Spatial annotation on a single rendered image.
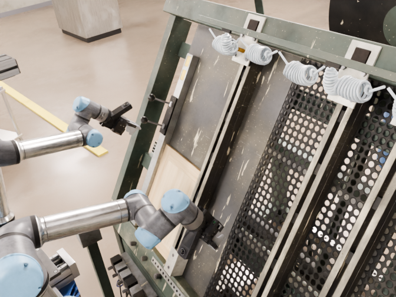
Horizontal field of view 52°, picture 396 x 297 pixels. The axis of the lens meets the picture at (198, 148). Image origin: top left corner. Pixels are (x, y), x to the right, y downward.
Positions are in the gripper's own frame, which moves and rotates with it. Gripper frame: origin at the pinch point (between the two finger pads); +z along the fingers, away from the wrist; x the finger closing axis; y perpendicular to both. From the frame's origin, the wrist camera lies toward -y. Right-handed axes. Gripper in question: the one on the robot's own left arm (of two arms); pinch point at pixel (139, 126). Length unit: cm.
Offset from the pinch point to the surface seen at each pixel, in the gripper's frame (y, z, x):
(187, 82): -31.7, 5.6, 7.1
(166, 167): 10.0, 16.3, 15.4
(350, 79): -57, -17, 103
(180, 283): 46, 23, 59
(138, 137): 8.8, 13.0, -15.0
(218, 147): -16, 5, 51
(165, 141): -0.6, 12.2, 8.5
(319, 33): -69, -10, 77
